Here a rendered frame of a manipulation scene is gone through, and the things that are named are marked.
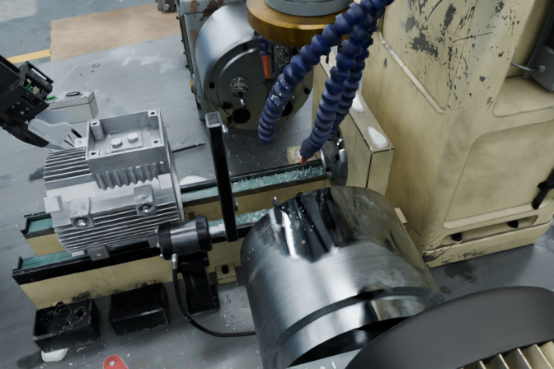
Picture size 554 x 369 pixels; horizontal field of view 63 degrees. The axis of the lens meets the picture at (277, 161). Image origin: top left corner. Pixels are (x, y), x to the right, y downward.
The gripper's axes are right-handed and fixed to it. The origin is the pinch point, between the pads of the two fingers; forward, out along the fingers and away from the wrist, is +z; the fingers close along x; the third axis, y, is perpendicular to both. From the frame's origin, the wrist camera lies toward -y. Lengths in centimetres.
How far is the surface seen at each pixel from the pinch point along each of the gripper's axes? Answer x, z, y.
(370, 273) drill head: -42, 14, 38
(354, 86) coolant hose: -24, 4, 48
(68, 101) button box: 15.9, 0.7, -1.7
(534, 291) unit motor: -56, -1, 50
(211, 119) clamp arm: -19.6, -0.9, 30.0
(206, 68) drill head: 16.6, 13.2, 24.2
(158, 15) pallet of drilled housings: 245, 86, -38
